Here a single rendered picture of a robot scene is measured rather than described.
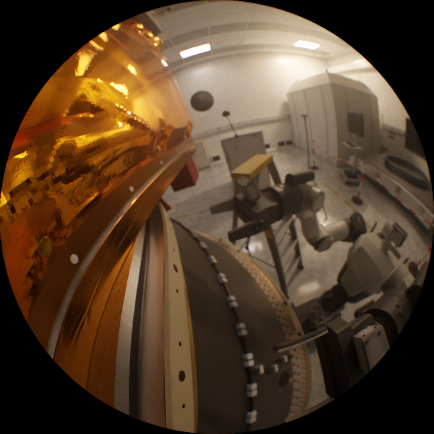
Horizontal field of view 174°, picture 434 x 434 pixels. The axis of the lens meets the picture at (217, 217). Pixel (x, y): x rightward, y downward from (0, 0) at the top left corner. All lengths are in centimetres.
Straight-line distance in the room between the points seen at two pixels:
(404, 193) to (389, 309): 411
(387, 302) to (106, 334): 34
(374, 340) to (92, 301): 27
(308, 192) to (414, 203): 393
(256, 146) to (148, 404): 333
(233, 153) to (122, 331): 317
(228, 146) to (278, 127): 489
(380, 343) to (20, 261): 29
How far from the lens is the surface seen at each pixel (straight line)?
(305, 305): 179
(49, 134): 19
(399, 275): 32
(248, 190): 28
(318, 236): 60
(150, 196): 31
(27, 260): 17
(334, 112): 520
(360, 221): 81
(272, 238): 114
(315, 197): 38
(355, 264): 74
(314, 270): 219
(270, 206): 30
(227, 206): 35
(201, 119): 714
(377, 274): 70
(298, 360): 67
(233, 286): 46
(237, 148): 318
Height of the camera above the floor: 185
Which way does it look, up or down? 35 degrees down
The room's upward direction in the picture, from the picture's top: 21 degrees counter-clockwise
